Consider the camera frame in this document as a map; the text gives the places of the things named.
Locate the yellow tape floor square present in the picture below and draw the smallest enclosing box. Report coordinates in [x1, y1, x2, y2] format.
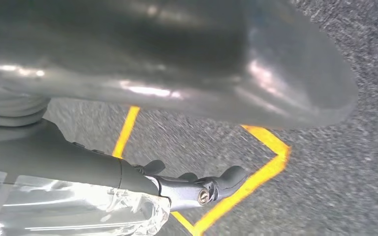
[111, 106, 292, 236]

